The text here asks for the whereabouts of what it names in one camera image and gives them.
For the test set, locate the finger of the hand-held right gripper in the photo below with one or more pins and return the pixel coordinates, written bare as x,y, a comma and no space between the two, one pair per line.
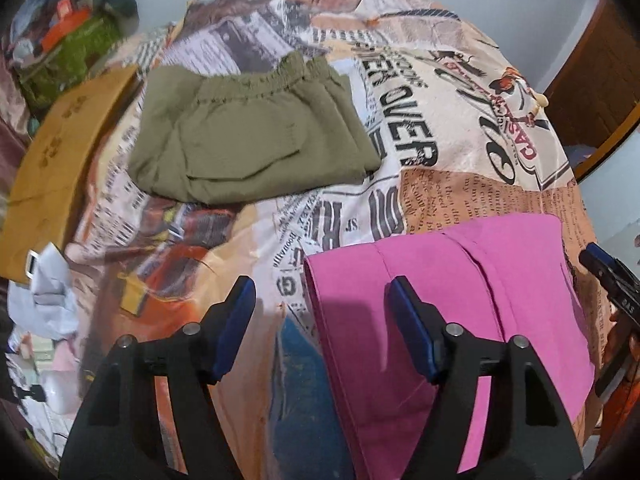
606,380
597,260

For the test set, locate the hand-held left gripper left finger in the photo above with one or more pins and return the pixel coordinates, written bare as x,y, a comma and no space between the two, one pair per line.
235,332

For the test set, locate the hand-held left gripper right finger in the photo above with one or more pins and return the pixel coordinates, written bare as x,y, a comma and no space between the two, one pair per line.
410,332

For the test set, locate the pink pants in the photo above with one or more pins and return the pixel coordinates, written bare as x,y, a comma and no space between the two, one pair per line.
450,310

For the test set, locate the olive green pants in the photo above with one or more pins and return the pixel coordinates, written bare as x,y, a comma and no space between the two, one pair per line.
250,135

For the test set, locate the brown wooden door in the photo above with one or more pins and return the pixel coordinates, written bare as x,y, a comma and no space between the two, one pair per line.
595,90

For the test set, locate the printed blanket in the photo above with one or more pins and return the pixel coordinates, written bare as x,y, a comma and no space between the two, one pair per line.
450,110

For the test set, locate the brown carved wooden board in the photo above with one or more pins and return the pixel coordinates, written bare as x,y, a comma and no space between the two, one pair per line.
60,160

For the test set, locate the green patterned storage bag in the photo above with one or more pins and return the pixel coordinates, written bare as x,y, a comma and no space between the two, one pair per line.
70,55

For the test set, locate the orange box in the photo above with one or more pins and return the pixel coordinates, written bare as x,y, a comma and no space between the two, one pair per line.
65,20

